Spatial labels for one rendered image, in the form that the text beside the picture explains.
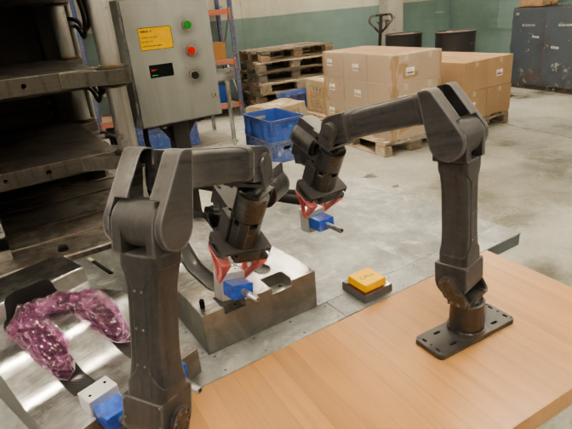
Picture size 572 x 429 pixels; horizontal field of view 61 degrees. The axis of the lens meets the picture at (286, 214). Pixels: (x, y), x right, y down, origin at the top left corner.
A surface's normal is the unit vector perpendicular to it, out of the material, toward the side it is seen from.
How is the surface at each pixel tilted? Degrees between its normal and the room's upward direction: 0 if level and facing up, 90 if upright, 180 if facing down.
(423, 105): 90
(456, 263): 90
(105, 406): 0
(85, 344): 29
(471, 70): 90
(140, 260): 78
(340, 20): 90
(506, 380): 0
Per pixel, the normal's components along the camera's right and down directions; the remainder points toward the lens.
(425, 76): 0.44, 0.16
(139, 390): -0.43, 0.18
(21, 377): 0.29, -0.71
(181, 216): 0.91, 0.09
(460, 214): -0.67, 0.34
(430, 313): -0.08, -0.92
